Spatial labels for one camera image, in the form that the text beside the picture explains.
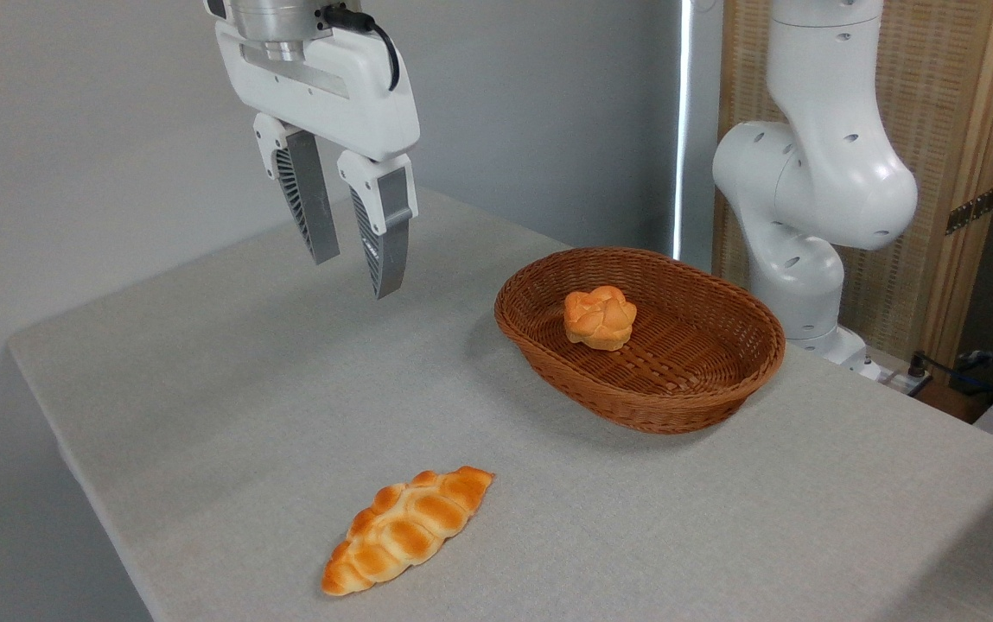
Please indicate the long braided bread loaf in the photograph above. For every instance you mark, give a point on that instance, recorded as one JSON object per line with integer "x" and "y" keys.
{"x": 405, "y": 531}

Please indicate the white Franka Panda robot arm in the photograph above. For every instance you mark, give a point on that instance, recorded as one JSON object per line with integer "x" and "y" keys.
{"x": 816, "y": 173}

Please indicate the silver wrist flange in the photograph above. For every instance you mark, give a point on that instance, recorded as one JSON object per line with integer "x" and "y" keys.
{"x": 276, "y": 22}

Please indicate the grey tablecloth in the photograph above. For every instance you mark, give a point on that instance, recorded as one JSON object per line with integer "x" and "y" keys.
{"x": 289, "y": 432}

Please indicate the wooden rattan folding screen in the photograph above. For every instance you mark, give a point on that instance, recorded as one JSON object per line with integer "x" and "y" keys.
{"x": 945, "y": 86}

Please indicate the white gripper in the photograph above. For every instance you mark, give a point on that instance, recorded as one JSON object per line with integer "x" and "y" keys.
{"x": 332, "y": 91}

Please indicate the brown oval wicker basket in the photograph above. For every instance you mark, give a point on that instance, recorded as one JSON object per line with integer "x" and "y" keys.
{"x": 686, "y": 380}

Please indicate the bright vertical light strip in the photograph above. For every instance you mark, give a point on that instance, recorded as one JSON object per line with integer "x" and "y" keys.
{"x": 680, "y": 130}

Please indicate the brass screen hinge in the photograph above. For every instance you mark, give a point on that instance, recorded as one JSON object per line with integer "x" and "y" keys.
{"x": 971, "y": 210}

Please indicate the round knotted bread bun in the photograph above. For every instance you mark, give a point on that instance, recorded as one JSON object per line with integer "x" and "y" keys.
{"x": 600, "y": 318}

